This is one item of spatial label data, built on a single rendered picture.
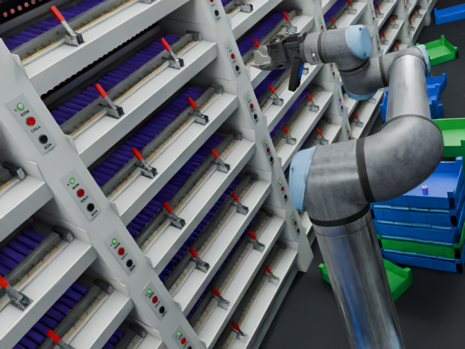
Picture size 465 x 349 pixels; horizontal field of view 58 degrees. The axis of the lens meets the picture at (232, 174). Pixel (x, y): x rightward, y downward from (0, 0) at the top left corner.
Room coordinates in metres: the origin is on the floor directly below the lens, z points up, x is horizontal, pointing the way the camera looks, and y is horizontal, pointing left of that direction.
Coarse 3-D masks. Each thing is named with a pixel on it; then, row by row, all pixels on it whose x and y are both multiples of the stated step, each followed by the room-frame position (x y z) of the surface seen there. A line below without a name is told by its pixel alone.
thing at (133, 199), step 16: (192, 80) 1.44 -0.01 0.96; (208, 80) 1.39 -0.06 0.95; (224, 80) 1.34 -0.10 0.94; (224, 96) 1.33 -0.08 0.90; (208, 112) 1.26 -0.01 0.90; (224, 112) 1.27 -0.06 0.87; (192, 128) 1.19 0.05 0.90; (208, 128) 1.19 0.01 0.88; (176, 144) 1.13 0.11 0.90; (192, 144) 1.13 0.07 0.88; (160, 160) 1.07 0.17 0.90; (176, 160) 1.07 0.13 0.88; (128, 176) 1.03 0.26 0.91; (160, 176) 1.01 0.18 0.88; (112, 192) 0.98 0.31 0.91; (128, 192) 0.97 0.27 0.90; (144, 192) 0.96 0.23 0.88; (128, 208) 0.92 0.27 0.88
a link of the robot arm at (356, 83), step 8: (368, 64) 1.07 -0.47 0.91; (376, 64) 1.06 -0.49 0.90; (344, 72) 1.08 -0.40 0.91; (352, 72) 1.07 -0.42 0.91; (360, 72) 1.06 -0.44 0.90; (368, 72) 1.06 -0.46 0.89; (376, 72) 1.05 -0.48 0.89; (344, 80) 1.10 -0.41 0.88; (352, 80) 1.07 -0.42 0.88; (360, 80) 1.07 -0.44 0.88; (368, 80) 1.06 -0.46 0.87; (376, 80) 1.05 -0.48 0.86; (344, 88) 1.12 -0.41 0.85; (352, 88) 1.08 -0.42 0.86; (360, 88) 1.07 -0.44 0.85; (368, 88) 1.06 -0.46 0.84; (376, 88) 1.06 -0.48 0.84; (352, 96) 1.10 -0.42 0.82; (360, 96) 1.08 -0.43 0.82; (368, 96) 1.07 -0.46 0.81
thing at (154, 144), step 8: (208, 88) 1.36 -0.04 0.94; (200, 96) 1.32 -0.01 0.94; (208, 96) 1.33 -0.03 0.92; (200, 104) 1.29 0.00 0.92; (184, 112) 1.24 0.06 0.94; (192, 112) 1.26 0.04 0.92; (176, 120) 1.21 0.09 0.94; (184, 120) 1.22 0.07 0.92; (168, 128) 1.18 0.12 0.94; (176, 128) 1.19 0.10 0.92; (160, 136) 1.14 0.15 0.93; (168, 136) 1.17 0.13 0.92; (152, 144) 1.11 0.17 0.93; (160, 144) 1.14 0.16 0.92; (144, 152) 1.09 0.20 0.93; (152, 152) 1.11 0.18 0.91; (136, 160) 1.06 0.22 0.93; (128, 168) 1.03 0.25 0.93; (120, 176) 1.01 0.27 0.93; (104, 184) 0.99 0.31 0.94; (112, 184) 0.99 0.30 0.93; (104, 192) 0.96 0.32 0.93
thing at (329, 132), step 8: (320, 120) 1.90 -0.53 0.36; (328, 120) 1.85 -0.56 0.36; (336, 120) 1.84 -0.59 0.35; (320, 128) 1.80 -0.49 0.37; (328, 128) 1.82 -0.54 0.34; (336, 128) 1.81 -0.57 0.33; (312, 136) 1.75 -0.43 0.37; (320, 136) 1.76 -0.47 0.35; (328, 136) 1.76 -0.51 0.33; (336, 136) 1.79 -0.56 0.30; (304, 144) 1.72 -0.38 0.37; (312, 144) 1.73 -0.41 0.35; (320, 144) 1.72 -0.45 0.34; (288, 168) 1.58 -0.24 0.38; (288, 176) 1.53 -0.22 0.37; (288, 184) 1.51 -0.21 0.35
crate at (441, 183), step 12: (444, 168) 1.19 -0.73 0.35; (456, 168) 1.16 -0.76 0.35; (432, 180) 1.18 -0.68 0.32; (444, 180) 1.15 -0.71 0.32; (456, 180) 1.13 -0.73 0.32; (408, 192) 1.17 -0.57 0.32; (420, 192) 1.15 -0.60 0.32; (432, 192) 1.12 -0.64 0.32; (444, 192) 1.10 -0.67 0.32; (456, 192) 1.03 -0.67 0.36; (384, 204) 1.17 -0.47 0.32; (396, 204) 1.14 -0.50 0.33; (408, 204) 1.11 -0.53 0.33; (420, 204) 1.08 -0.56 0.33; (432, 204) 1.05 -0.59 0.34; (444, 204) 1.03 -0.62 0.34; (456, 204) 1.02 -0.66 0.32
